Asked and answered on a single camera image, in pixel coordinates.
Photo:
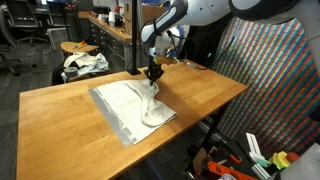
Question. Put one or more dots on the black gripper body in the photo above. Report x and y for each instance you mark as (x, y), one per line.
(154, 70)

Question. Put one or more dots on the white towel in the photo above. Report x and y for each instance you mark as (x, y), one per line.
(123, 100)

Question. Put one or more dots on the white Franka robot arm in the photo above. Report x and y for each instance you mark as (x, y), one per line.
(200, 10)

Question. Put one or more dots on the black vertical pole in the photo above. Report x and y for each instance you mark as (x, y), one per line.
(134, 33)

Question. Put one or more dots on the grey workbench wooden top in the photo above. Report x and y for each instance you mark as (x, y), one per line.
(110, 46)

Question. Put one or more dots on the black bottle red top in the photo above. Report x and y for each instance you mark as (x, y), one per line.
(118, 20)

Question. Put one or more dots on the crumpled white cloth pile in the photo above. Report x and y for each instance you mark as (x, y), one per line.
(88, 61)

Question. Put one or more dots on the white paper cup stack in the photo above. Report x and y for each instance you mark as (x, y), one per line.
(111, 18)

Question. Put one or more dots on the black table leg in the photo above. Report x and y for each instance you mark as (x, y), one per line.
(213, 130)

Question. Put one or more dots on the yellow red small tool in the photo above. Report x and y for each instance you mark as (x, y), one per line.
(81, 44)

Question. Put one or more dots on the grey tape roll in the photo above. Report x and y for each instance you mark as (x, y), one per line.
(70, 72)

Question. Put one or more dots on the black box device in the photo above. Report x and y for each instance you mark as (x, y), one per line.
(100, 10)

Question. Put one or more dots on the round wooden side table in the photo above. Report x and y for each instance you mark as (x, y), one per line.
(71, 47)

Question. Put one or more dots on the small cardboard box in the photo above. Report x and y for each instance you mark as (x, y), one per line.
(199, 160)

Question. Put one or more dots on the black office chair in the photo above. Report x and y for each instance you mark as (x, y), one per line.
(58, 11)
(4, 20)
(21, 13)

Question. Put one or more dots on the teal plastic piece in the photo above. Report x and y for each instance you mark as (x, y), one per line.
(262, 162)

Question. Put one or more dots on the yellow green plastic object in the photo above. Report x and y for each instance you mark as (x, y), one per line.
(280, 160)

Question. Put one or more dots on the red round cap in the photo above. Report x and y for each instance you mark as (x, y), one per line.
(293, 156)

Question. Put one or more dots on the white plastic container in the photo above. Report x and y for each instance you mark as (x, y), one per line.
(306, 166)

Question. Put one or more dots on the tan wrist camera box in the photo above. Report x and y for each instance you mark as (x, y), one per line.
(165, 60)

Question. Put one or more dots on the silver aluminium rail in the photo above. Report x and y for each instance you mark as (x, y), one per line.
(208, 128)

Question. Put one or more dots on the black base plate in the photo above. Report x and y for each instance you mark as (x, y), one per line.
(241, 148)

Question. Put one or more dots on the white plastic bracket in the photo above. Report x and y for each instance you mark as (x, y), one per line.
(255, 145)

